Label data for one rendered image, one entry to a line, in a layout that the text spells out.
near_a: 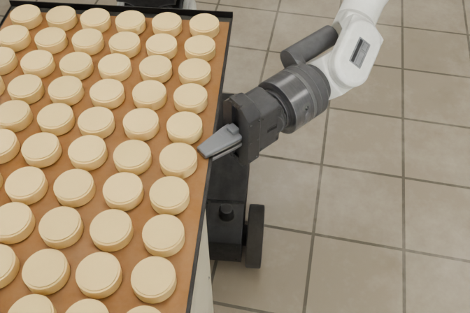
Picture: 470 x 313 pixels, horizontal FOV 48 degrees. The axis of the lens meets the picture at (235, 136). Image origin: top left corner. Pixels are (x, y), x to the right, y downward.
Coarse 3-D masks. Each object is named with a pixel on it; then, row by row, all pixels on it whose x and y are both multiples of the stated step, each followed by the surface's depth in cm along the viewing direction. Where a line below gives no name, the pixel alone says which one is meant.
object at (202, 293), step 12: (204, 216) 98; (204, 228) 99; (204, 240) 101; (204, 252) 103; (204, 264) 104; (204, 276) 106; (204, 288) 108; (192, 300) 89; (204, 300) 110; (192, 312) 90; (204, 312) 112
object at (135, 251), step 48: (144, 48) 86; (0, 96) 79; (48, 96) 79; (192, 144) 73; (0, 192) 68; (48, 192) 68; (96, 192) 68; (144, 192) 68; (192, 192) 68; (192, 240) 63
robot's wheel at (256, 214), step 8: (256, 208) 161; (248, 216) 159; (256, 216) 158; (248, 224) 157; (256, 224) 156; (248, 232) 156; (256, 232) 155; (248, 240) 155; (256, 240) 155; (248, 248) 155; (256, 248) 155; (248, 256) 156; (256, 256) 156; (248, 264) 159; (256, 264) 158
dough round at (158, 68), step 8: (152, 56) 82; (160, 56) 82; (144, 64) 81; (152, 64) 81; (160, 64) 81; (168, 64) 81; (144, 72) 80; (152, 72) 80; (160, 72) 80; (168, 72) 80; (144, 80) 81; (160, 80) 80
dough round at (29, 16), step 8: (16, 8) 90; (24, 8) 90; (32, 8) 90; (16, 16) 88; (24, 16) 88; (32, 16) 88; (40, 16) 90; (16, 24) 88; (24, 24) 88; (32, 24) 89
